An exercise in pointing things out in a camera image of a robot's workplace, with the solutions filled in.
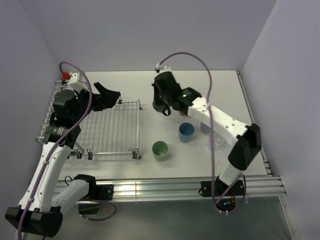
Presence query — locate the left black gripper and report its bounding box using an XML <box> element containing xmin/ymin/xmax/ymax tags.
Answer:
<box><xmin>71</xmin><ymin>82</ymin><xmax>120</xmax><ymax>123</ymax></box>

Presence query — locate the blue cup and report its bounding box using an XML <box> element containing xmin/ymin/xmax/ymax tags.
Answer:
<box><xmin>178</xmin><ymin>122</ymin><xmax>195</xmax><ymax>143</ymax></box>

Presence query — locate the light green cup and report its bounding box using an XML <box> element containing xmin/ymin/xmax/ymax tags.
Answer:
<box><xmin>152</xmin><ymin>141</ymin><xmax>169</xmax><ymax>162</ymax></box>

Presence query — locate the dark green mug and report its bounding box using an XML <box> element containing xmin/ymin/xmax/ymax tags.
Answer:
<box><xmin>152</xmin><ymin>100</ymin><xmax>171</xmax><ymax>117</ymax></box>

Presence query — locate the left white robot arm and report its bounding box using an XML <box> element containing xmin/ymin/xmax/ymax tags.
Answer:
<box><xmin>5</xmin><ymin>82</ymin><xmax>121</xmax><ymax>238</ymax></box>

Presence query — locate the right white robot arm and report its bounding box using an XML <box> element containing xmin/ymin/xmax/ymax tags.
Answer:
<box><xmin>152</xmin><ymin>70</ymin><xmax>262</xmax><ymax>199</ymax></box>

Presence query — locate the lilac cup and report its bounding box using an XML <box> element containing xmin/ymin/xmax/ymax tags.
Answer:
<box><xmin>200</xmin><ymin>122</ymin><xmax>211</xmax><ymax>135</ymax></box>

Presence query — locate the clear glass tumbler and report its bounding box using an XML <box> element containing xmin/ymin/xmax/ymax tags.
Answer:
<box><xmin>207</xmin><ymin>132</ymin><xmax>227</xmax><ymax>151</ymax></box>

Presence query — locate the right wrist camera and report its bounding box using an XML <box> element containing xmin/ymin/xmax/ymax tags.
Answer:
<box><xmin>155</xmin><ymin>62</ymin><xmax>172</xmax><ymax>74</ymax></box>

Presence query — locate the white wire dish rack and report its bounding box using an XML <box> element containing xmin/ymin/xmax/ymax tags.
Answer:
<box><xmin>34</xmin><ymin>72</ymin><xmax>142</xmax><ymax>161</ymax></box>

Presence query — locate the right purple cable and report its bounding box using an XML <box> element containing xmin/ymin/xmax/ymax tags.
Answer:
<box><xmin>157</xmin><ymin>51</ymin><xmax>248</xmax><ymax>214</ymax></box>

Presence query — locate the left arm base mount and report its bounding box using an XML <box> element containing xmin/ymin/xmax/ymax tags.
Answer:
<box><xmin>76</xmin><ymin>184</ymin><xmax>115</xmax><ymax>218</ymax></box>

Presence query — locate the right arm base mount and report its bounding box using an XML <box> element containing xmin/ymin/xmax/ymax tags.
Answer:
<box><xmin>198</xmin><ymin>179</ymin><xmax>245</xmax><ymax>197</ymax></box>

